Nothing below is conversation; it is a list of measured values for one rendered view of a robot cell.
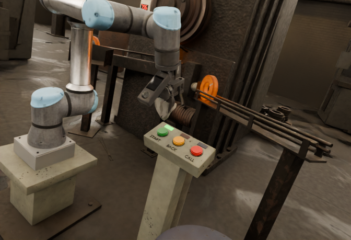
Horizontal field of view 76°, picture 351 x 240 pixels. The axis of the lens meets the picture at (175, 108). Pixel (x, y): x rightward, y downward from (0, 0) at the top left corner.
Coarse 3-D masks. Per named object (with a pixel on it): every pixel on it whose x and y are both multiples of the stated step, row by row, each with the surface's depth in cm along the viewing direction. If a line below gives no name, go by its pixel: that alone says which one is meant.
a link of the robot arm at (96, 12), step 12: (48, 0) 73; (60, 0) 68; (72, 0) 64; (84, 0) 60; (96, 0) 54; (60, 12) 74; (72, 12) 65; (84, 12) 56; (96, 12) 54; (108, 12) 55; (120, 12) 58; (96, 24) 55; (108, 24) 57; (120, 24) 59
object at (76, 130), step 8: (96, 48) 181; (104, 48) 180; (96, 56) 183; (104, 56) 182; (112, 56) 182; (96, 64) 165; (104, 64) 166; (96, 72) 176; (96, 80) 181; (88, 120) 186; (72, 128) 189; (80, 128) 188; (88, 128) 190; (96, 128) 199; (88, 136) 183
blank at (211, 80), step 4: (208, 76) 128; (212, 76) 125; (204, 80) 132; (208, 80) 127; (212, 80) 123; (216, 80) 124; (204, 84) 131; (208, 84) 131; (212, 84) 123; (216, 84) 123; (200, 88) 135; (204, 88) 132; (212, 88) 122; (216, 88) 122; (208, 92) 126; (212, 92) 122; (216, 92) 123; (208, 96) 125; (204, 100) 129; (208, 100) 126
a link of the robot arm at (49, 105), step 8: (48, 88) 95; (56, 88) 96; (32, 96) 89; (40, 96) 88; (48, 96) 89; (56, 96) 90; (64, 96) 95; (32, 104) 89; (40, 104) 88; (48, 104) 89; (56, 104) 91; (64, 104) 94; (32, 112) 90; (40, 112) 89; (48, 112) 90; (56, 112) 92; (64, 112) 95; (32, 120) 92; (40, 120) 90; (48, 120) 91; (56, 120) 94
